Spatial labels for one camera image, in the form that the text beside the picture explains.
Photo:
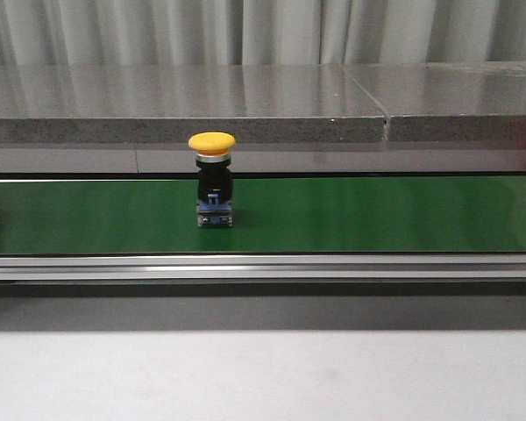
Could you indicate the grey stone counter slab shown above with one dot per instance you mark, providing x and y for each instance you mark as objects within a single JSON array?
[
  {"x": 449, "y": 102},
  {"x": 126, "y": 105}
]

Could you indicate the green conveyor belt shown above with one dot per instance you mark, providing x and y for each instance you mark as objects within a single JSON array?
[{"x": 280, "y": 215}]

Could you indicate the yellow mushroom push button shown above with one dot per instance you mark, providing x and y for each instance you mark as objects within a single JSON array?
[{"x": 215, "y": 182}]

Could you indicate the grey stone counter right slab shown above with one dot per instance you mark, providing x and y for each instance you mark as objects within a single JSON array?
[{"x": 449, "y": 102}]

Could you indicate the aluminium conveyor frame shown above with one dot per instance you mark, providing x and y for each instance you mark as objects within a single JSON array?
[{"x": 243, "y": 268}]

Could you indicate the white pleated curtain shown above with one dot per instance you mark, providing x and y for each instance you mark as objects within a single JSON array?
[{"x": 260, "y": 32}]

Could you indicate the grey stone counter left slab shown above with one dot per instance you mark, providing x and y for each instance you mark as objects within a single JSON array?
[{"x": 126, "y": 105}]

